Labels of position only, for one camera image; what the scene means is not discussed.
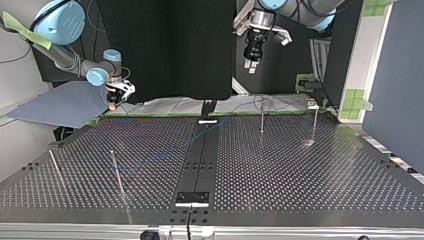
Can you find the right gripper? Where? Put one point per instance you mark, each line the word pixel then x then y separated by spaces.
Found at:
pixel 114 96

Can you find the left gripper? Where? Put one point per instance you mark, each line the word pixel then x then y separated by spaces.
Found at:
pixel 255 45

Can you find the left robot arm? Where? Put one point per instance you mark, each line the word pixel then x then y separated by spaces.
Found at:
pixel 300 10

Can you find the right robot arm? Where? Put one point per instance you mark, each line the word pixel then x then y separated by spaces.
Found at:
pixel 60 21

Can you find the grey board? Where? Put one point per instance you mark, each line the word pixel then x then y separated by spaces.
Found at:
pixel 63 103

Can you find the connector holder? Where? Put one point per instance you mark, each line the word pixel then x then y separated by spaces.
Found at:
pixel 208 110

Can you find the black panel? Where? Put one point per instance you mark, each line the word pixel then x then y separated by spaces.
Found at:
pixel 166 50

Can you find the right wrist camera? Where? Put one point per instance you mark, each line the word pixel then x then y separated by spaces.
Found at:
pixel 126 87

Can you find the metal post with orange clip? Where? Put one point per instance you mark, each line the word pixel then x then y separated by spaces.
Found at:
pixel 315 116

